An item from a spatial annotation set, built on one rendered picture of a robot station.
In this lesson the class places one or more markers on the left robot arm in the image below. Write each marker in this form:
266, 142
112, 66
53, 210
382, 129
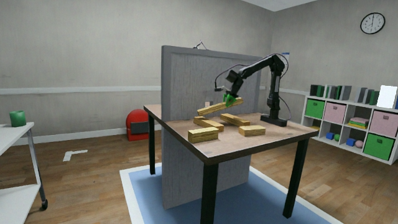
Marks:
276, 68

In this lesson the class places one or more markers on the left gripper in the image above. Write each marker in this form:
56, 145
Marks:
230, 95

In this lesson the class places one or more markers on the grey panel wall with slot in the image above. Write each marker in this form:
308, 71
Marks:
187, 79

